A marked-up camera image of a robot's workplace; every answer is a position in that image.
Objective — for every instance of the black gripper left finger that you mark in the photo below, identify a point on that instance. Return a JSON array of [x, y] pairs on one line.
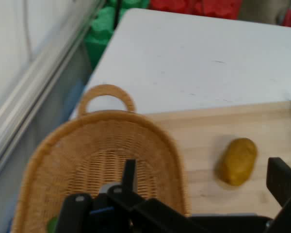
[[126, 213]]

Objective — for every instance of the wooden cutting board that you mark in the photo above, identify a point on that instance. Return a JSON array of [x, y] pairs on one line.
[[203, 136]]

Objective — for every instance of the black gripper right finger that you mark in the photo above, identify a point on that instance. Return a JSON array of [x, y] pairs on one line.
[[287, 189]]

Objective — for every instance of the green foam block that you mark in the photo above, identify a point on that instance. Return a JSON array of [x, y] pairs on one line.
[[101, 31]]

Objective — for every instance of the brown potato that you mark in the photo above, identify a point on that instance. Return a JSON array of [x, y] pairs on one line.
[[237, 161]]

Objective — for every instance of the green bell pepper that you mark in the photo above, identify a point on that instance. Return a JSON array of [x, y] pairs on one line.
[[53, 224]]

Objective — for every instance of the aluminium wall rail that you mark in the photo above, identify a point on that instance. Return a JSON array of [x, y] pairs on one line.
[[34, 82]]

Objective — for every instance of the woven wicker basket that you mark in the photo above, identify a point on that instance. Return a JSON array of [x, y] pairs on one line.
[[87, 150]]

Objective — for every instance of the large red foam block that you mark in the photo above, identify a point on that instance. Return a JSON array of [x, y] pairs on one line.
[[196, 7]]

